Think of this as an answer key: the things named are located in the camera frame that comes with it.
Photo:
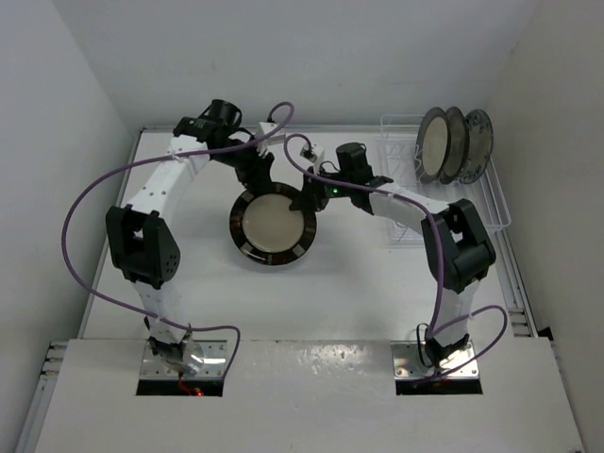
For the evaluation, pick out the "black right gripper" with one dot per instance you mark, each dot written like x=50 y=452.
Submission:
x=312 y=197

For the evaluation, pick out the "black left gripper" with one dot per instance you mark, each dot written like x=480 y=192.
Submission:
x=256 y=172

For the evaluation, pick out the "dark segmented rim plate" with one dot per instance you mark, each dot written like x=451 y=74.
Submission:
x=265 y=230

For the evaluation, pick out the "grey rimmed beige plate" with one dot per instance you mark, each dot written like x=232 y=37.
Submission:
x=433 y=145
x=459 y=145

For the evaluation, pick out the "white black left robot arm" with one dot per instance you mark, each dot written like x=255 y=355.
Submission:
x=141 y=243

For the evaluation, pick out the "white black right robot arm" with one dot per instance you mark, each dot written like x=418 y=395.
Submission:
x=458 y=248

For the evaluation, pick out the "patterned dark plate in rack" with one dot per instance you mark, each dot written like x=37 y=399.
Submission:
x=480 y=146

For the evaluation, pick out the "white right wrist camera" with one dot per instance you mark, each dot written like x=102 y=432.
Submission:
x=313 y=152

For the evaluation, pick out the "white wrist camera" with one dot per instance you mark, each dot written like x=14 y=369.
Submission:
x=313 y=152
x=272 y=133

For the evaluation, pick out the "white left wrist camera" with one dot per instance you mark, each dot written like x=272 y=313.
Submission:
x=272 y=133

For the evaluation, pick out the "white wire dish rack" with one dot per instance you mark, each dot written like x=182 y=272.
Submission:
x=398 y=161

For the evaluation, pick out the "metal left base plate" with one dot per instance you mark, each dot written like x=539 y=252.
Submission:
x=210 y=354

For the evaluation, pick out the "metal base plate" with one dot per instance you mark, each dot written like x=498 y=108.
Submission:
x=461 y=364
x=210 y=354

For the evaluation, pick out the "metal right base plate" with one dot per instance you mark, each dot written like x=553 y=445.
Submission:
x=461 y=364

